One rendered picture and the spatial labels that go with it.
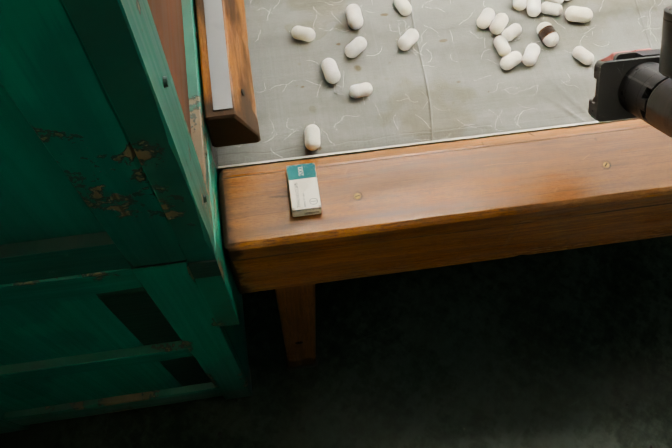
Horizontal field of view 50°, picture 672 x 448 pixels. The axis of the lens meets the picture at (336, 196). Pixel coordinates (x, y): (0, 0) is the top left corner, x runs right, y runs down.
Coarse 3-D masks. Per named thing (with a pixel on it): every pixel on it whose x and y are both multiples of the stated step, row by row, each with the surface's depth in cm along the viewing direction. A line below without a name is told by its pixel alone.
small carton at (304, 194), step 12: (288, 168) 86; (300, 168) 86; (312, 168) 86; (288, 180) 85; (300, 180) 85; (312, 180) 85; (300, 192) 84; (312, 192) 84; (300, 204) 84; (312, 204) 84
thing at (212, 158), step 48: (0, 288) 74; (48, 288) 76; (96, 288) 78; (144, 288) 85; (192, 288) 82; (0, 336) 93; (48, 336) 96; (96, 336) 99; (144, 336) 103; (192, 336) 101; (240, 336) 136; (0, 384) 116; (48, 384) 120; (96, 384) 126; (144, 384) 131; (192, 384) 138; (240, 384) 137; (0, 432) 145
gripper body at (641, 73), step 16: (608, 64) 74; (624, 64) 74; (640, 64) 74; (656, 64) 74; (608, 80) 75; (624, 80) 75; (640, 80) 72; (656, 80) 70; (608, 96) 76; (624, 96) 75; (640, 96) 72; (592, 112) 77; (608, 112) 77; (624, 112) 77; (640, 112) 72
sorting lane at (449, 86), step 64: (256, 0) 102; (320, 0) 102; (384, 0) 102; (448, 0) 103; (512, 0) 103; (576, 0) 103; (640, 0) 104; (256, 64) 97; (320, 64) 97; (384, 64) 98; (448, 64) 98; (576, 64) 98; (320, 128) 93; (384, 128) 93; (448, 128) 94; (512, 128) 94
